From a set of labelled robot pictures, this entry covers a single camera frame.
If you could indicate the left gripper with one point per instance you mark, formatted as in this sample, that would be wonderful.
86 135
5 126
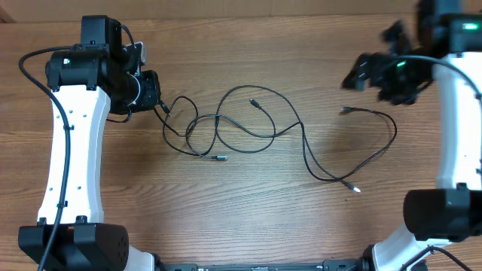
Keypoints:
150 78

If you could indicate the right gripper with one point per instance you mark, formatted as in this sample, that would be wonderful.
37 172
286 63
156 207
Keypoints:
377 67

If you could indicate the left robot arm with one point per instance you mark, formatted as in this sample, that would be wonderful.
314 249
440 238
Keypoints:
98 80

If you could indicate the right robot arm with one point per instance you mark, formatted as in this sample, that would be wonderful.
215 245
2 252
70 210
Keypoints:
449 55

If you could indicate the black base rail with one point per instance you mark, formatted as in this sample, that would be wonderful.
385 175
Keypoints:
260 266

